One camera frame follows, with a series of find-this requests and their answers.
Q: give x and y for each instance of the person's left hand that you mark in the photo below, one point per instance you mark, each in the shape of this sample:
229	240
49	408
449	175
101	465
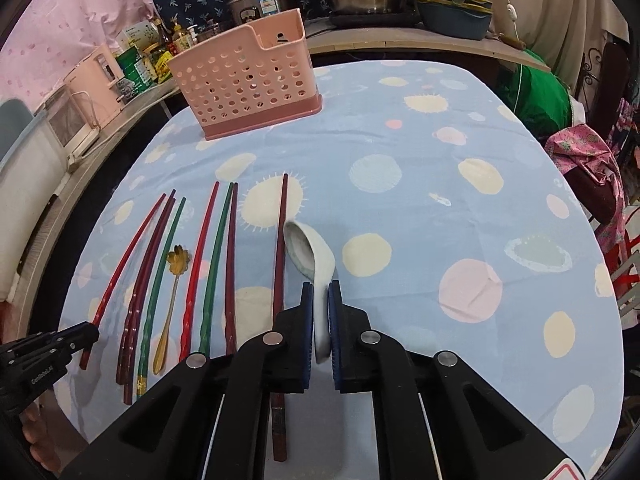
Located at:
41	445

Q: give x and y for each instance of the pink perforated utensil basket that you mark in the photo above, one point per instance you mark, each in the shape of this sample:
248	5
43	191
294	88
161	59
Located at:
252	76

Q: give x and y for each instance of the dark maroon chopstick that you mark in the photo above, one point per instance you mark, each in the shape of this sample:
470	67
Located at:
130	387

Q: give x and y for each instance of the blue dotted tablecloth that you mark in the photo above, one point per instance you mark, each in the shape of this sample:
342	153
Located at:
449	225

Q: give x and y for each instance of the pink curtain cloth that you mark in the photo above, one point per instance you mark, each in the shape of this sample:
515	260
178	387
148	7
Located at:
52	36

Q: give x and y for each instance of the gold flower spoon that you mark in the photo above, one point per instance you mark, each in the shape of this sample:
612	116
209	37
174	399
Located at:
178	260

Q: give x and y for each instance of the pink kettle appliance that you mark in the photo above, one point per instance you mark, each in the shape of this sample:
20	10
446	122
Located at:
92	85

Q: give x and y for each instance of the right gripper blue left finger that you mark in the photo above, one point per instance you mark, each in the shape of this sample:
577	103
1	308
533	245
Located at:
301	336

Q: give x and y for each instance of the dark red chopstick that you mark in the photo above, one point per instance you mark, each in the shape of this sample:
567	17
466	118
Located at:
278	415
132	320

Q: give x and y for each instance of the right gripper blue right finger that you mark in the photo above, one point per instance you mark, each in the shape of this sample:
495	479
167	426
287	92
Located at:
336	328

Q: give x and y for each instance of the blue basin with greens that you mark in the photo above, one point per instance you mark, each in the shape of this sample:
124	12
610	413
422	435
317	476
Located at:
462	19

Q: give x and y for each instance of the green plastic bag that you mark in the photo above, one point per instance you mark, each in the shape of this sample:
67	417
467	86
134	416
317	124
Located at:
537	98

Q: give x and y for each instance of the green detergent bag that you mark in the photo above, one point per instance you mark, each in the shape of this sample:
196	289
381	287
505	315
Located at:
137	69

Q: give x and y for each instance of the dark red chopstick right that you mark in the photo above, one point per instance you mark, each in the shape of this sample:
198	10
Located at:
278	415

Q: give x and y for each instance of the yellow oil bottle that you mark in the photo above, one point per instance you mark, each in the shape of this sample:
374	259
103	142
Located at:
181	39

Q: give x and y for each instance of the beige curtain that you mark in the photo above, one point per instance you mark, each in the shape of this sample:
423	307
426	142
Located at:
561	32

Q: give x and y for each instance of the white power strip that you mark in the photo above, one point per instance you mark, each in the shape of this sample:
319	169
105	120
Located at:
80	146

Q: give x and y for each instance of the white ceramic spoon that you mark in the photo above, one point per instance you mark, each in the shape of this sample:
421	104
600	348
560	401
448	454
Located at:
313	258

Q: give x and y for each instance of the bright red chopstick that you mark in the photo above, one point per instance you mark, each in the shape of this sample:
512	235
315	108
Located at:
106	279
189	308

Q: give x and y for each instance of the pink floral cloth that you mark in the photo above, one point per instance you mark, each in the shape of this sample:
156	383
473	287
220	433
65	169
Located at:
588	163

